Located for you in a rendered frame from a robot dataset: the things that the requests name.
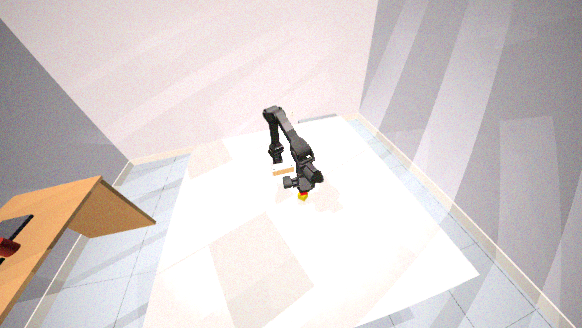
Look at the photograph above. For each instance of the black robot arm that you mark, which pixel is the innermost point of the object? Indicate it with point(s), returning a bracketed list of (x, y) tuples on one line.
[(299, 148)]

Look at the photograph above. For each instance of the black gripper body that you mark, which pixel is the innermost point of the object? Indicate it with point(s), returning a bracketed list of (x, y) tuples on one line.
[(288, 182)]

